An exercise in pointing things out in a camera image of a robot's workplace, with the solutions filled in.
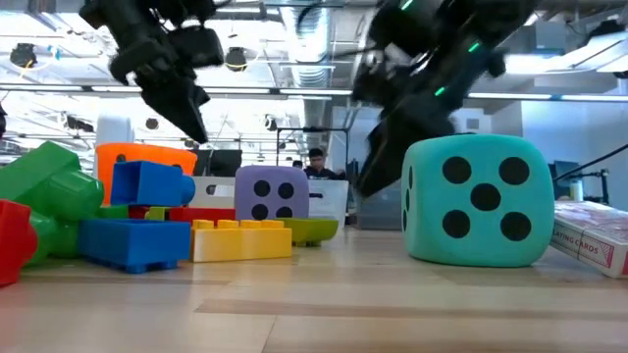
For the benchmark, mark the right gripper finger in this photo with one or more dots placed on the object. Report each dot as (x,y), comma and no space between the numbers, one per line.
(387,157)

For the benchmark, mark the blue toy brick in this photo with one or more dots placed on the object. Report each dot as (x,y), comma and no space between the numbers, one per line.
(147,184)
(132,242)

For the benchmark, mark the teal foam die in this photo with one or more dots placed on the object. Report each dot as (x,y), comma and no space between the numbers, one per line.
(432,240)

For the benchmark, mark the purple foam die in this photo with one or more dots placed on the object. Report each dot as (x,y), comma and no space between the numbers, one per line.
(272,174)

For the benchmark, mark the small lime green toy brick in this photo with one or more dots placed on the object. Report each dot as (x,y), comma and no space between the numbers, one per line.
(157,214)

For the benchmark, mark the red toy brick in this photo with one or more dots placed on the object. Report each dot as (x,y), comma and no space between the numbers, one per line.
(203,215)
(137,213)
(15,240)

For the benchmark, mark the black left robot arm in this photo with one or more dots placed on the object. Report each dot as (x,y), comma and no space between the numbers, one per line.
(127,12)

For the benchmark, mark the black ceiling fixture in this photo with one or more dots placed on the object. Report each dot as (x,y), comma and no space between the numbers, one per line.
(23,55)
(236,59)

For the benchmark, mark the dark grey plastic bin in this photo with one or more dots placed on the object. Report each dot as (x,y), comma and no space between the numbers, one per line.
(382,216)

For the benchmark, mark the orange pumpkin-face bucket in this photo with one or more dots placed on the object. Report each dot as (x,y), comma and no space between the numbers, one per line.
(142,154)

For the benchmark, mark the black computer monitor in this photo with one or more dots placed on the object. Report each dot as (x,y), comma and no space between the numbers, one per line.
(218,163)

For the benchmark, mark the person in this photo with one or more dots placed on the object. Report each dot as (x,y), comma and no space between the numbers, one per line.
(297,164)
(316,159)

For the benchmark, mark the clear plastic bin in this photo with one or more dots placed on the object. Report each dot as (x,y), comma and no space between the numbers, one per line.
(331,201)

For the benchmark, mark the long linear ceiling light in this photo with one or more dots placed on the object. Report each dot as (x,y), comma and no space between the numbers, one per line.
(49,88)

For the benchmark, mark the white plastic bin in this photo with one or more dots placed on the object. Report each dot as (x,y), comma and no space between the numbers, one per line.
(223,200)

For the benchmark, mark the yellow toy brick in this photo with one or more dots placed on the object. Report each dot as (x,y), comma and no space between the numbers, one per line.
(240,245)

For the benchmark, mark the dark office partition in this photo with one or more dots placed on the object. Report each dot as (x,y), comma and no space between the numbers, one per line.
(564,171)

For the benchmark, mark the white cylinder container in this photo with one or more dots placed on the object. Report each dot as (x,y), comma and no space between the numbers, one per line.
(577,190)

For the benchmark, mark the red printed playing card box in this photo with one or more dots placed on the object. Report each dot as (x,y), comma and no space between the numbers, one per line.
(593,235)

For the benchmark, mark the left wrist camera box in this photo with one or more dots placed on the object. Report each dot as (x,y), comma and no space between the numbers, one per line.
(196,46)

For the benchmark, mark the round silver ventilation duct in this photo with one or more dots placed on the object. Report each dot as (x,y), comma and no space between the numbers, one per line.
(306,49)

